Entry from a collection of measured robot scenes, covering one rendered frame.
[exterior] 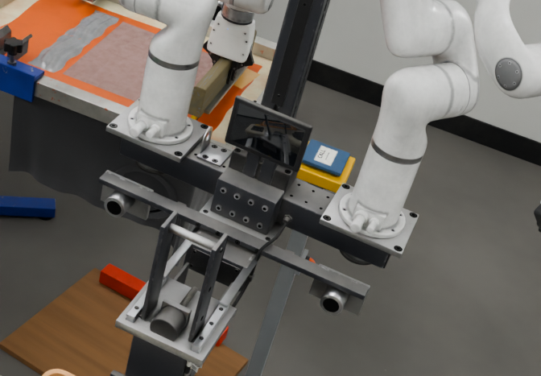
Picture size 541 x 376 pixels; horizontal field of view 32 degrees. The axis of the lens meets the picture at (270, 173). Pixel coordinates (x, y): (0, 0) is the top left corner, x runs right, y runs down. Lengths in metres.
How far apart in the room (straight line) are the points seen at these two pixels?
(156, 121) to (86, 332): 1.29
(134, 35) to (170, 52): 0.82
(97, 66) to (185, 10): 0.72
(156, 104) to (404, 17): 0.49
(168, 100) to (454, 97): 0.52
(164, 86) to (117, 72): 0.61
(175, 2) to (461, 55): 0.50
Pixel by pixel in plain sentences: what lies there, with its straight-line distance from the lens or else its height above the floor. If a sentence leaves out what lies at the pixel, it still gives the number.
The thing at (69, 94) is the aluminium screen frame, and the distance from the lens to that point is 2.14.
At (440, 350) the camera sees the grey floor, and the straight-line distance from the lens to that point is 3.28.
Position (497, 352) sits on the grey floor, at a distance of 3.38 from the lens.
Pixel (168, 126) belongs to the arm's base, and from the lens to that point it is 1.76.
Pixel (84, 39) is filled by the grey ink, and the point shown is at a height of 0.96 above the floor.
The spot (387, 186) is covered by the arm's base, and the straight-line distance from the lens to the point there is 1.64.
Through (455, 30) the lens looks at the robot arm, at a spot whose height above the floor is 1.51.
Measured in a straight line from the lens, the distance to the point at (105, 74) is 2.30.
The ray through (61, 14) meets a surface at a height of 0.96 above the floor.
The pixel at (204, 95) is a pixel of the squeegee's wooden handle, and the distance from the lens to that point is 2.11.
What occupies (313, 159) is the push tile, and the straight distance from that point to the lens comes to 2.14.
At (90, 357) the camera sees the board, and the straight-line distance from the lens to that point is 2.86.
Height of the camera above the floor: 2.13
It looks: 34 degrees down
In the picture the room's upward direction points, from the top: 16 degrees clockwise
